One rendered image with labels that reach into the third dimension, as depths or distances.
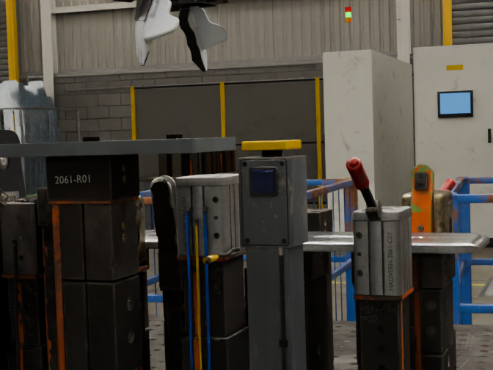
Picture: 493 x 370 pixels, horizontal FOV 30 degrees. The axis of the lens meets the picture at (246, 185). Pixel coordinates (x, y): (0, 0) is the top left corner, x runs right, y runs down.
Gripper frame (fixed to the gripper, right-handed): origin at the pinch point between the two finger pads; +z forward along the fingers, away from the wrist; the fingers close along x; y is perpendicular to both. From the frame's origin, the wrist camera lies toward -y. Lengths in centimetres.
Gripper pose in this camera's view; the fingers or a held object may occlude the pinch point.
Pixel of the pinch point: (169, 70)
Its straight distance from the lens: 123.7
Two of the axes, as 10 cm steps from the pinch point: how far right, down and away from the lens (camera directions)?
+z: 0.2, 10.0, 0.5
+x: 4.9, -0.6, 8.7
